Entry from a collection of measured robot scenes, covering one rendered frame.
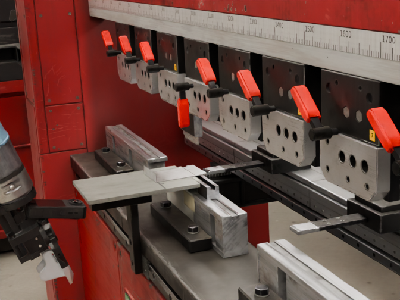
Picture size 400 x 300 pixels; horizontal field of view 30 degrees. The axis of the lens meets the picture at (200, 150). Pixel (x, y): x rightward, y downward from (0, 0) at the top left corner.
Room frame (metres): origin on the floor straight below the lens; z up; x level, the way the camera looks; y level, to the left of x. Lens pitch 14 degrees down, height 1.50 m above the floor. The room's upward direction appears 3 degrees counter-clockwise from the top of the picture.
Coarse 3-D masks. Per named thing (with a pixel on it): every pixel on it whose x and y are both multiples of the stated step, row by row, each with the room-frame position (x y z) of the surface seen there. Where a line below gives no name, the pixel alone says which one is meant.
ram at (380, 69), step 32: (128, 0) 2.06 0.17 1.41; (160, 0) 1.79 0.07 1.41; (192, 0) 1.58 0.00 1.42; (224, 0) 1.41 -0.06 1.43; (256, 0) 1.28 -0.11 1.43; (288, 0) 1.17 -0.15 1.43; (320, 0) 1.08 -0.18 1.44; (352, 0) 1.00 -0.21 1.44; (384, 0) 0.93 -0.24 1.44; (192, 32) 1.59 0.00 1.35; (224, 32) 1.42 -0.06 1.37; (384, 32) 0.93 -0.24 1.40; (320, 64) 1.08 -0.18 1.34; (352, 64) 1.00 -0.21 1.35; (384, 64) 0.93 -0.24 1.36
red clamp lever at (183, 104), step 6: (180, 84) 1.57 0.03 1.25; (186, 84) 1.57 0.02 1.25; (192, 84) 1.58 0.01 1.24; (180, 90) 1.57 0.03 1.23; (180, 96) 1.57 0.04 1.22; (180, 102) 1.57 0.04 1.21; (186, 102) 1.57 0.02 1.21; (180, 108) 1.57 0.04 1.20; (186, 108) 1.57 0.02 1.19; (180, 114) 1.57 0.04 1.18; (186, 114) 1.57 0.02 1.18; (180, 120) 1.57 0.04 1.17; (186, 120) 1.57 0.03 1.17; (180, 126) 1.57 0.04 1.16; (186, 126) 1.57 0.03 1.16
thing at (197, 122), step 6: (192, 114) 1.70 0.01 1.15; (192, 120) 1.71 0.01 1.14; (198, 120) 1.70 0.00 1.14; (192, 126) 1.71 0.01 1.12; (198, 126) 1.70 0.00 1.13; (186, 132) 1.78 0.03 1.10; (192, 132) 1.71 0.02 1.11; (198, 132) 1.70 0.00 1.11; (192, 138) 1.74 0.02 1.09; (198, 138) 1.70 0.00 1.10; (198, 144) 1.70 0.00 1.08
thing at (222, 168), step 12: (252, 156) 1.85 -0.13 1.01; (264, 156) 1.79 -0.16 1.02; (276, 156) 1.77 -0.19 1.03; (204, 168) 1.76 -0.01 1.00; (216, 168) 1.76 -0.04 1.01; (228, 168) 1.76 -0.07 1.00; (240, 168) 1.77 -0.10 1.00; (264, 168) 1.79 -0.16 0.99; (276, 168) 1.75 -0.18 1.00; (288, 168) 1.76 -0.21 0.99; (300, 168) 1.77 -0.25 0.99
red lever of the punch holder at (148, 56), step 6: (144, 42) 1.83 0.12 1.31; (144, 48) 1.81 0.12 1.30; (150, 48) 1.82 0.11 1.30; (144, 54) 1.80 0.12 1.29; (150, 54) 1.80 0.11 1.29; (144, 60) 1.80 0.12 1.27; (150, 60) 1.79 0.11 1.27; (150, 66) 1.77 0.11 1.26; (156, 66) 1.77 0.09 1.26; (162, 66) 1.78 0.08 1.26; (150, 72) 1.76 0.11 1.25; (156, 72) 1.77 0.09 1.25
